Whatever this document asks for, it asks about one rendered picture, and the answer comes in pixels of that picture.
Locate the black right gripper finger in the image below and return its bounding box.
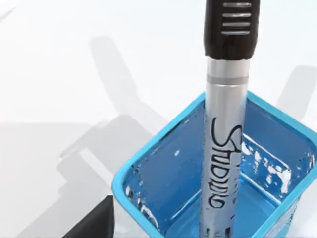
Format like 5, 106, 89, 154
61, 195, 115, 238

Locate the blue square pen holder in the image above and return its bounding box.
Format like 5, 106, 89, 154
111, 90, 317, 238

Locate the grey marker with black cap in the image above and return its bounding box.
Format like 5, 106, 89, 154
199, 0, 260, 238

